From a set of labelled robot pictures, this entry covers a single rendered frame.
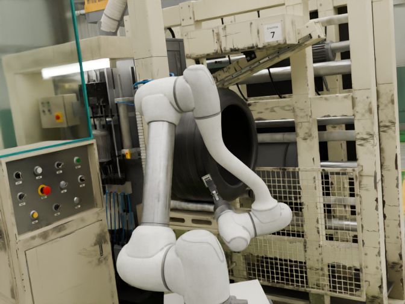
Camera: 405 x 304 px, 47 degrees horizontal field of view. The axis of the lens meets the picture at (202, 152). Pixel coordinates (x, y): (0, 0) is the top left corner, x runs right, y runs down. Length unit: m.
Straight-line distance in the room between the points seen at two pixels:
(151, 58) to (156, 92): 0.74
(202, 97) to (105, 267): 1.28
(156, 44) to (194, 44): 0.23
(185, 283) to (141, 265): 0.17
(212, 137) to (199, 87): 0.19
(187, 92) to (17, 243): 1.06
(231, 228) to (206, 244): 0.33
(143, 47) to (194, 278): 1.36
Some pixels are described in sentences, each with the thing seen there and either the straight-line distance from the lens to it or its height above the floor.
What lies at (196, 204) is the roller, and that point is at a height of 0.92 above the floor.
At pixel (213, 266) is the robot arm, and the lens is 1.50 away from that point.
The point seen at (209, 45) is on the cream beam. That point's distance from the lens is 2.55.
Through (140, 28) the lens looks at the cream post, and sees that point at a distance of 2.49.
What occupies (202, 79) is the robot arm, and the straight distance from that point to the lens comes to 1.65.
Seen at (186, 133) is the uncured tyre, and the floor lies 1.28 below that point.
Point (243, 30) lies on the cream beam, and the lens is 2.45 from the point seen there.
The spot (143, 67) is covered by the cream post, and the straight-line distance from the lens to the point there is 2.49.
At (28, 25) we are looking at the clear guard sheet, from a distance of 2.37.
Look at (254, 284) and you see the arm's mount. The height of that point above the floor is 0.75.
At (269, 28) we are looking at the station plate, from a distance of 2.38.
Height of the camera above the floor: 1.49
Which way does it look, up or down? 8 degrees down
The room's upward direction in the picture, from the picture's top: 6 degrees counter-clockwise
